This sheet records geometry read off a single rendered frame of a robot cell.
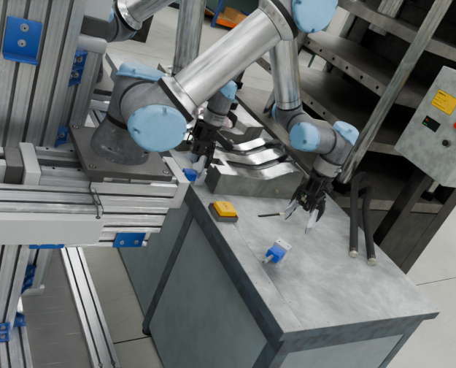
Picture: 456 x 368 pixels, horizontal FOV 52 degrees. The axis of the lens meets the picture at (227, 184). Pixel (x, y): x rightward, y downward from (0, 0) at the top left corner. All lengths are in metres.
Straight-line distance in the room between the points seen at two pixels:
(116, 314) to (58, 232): 1.18
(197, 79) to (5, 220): 0.50
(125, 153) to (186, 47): 0.43
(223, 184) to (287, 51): 0.63
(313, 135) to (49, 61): 0.69
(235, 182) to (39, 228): 0.83
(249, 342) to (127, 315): 0.89
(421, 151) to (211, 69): 1.31
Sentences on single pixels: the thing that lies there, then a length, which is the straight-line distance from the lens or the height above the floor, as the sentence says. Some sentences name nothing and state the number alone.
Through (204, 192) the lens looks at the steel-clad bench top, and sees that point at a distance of 1.70.
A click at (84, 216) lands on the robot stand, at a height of 0.95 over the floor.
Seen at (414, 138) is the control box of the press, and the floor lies 1.16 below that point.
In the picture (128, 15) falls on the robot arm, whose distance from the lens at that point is 1.67.
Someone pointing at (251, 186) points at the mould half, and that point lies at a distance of 1.77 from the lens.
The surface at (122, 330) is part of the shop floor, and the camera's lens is 2.21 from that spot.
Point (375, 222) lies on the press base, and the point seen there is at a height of 0.65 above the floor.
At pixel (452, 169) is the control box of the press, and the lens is 2.07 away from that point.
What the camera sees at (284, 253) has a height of 0.84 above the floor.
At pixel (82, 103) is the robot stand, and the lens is 1.37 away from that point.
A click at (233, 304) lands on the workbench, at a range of 1.56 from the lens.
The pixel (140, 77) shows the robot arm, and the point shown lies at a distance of 1.11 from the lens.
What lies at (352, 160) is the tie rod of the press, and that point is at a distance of 2.21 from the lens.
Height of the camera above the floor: 1.61
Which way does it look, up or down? 26 degrees down
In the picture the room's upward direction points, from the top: 24 degrees clockwise
